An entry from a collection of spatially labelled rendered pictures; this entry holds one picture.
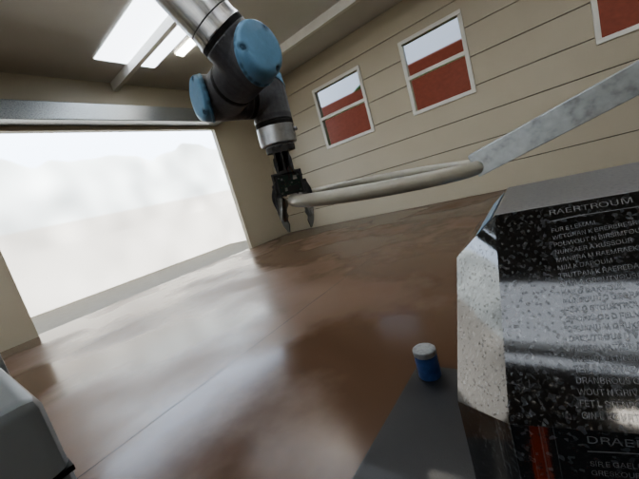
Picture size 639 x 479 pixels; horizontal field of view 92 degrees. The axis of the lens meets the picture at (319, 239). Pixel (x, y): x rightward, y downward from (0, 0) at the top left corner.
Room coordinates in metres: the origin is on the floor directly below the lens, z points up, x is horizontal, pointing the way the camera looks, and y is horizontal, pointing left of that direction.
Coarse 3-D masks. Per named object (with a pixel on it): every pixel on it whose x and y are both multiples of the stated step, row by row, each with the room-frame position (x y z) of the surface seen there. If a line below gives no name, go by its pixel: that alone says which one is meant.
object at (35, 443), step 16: (0, 368) 0.31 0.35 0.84; (0, 384) 0.24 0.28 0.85; (16, 384) 0.24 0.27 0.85; (0, 400) 0.21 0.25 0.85; (16, 400) 0.20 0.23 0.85; (32, 400) 0.20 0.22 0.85; (0, 416) 0.19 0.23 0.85; (16, 416) 0.19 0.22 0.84; (32, 416) 0.20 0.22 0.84; (0, 432) 0.18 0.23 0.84; (16, 432) 0.19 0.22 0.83; (32, 432) 0.19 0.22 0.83; (48, 432) 0.20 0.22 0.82; (0, 448) 0.18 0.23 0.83; (16, 448) 0.19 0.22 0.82; (32, 448) 0.19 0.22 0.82; (48, 448) 0.20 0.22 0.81; (0, 464) 0.18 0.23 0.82; (16, 464) 0.18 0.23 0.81; (32, 464) 0.19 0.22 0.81; (48, 464) 0.19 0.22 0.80; (64, 464) 0.20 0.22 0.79
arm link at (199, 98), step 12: (192, 84) 0.66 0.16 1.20; (204, 84) 0.64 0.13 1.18; (192, 96) 0.68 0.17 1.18; (204, 96) 0.63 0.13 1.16; (216, 96) 0.63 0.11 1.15; (204, 108) 0.65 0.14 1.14; (216, 108) 0.66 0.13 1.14; (228, 108) 0.65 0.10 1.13; (240, 108) 0.66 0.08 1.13; (252, 108) 0.71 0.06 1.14; (204, 120) 0.67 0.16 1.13; (216, 120) 0.68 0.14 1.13; (228, 120) 0.70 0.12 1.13; (240, 120) 0.73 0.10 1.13
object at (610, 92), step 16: (608, 80) 0.54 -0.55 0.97; (624, 80) 0.53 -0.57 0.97; (576, 96) 0.57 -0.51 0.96; (592, 96) 0.55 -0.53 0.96; (608, 96) 0.55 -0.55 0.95; (624, 96) 0.54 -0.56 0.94; (560, 112) 0.58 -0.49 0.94; (576, 112) 0.57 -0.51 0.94; (592, 112) 0.56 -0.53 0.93; (528, 128) 0.60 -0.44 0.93; (544, 128) 0.59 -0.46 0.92; (560, 128) 0.58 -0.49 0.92; (496, 144) 0.63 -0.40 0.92; (512, 144) 0.62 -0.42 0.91; (528, 144) 0.61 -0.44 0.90; (480, 160) 0.65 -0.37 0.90; (496, 160) 0.63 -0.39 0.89; (512, 160) 0.62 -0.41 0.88; (480, 176) 0.65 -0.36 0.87
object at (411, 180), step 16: (464, 160) 0.82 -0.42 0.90; (384, 176) 1.02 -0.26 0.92; (400, 176) 1.00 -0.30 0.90; (416, 176) 0.57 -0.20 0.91; (432, 176) 0.57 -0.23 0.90; (448, 176) 0.58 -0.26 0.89; (464, 176) 0.60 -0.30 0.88; (320, 192) 0.64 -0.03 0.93; (336, 192) 0.61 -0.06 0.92; (352, 192) 0.59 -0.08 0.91; (368, 192) 0.58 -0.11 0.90; (384, 192) 0.58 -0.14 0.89; (400, 192) 0.58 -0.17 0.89
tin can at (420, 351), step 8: (424, 344) 1.30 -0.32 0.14; (432, 344) 1.28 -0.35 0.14; (416, 352) 1.26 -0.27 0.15; (424, 352) 1.24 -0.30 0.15; (432, 352) 1.23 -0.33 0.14; (416, 360) 1.25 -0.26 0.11; (424, 360) 1.22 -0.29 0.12; (432, 360) 1.22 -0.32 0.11; (424, 368) 1.23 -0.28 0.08; (432, 368) 1.22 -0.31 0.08; (424, 376) 1.23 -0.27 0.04; (432, 376) 1.22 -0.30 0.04
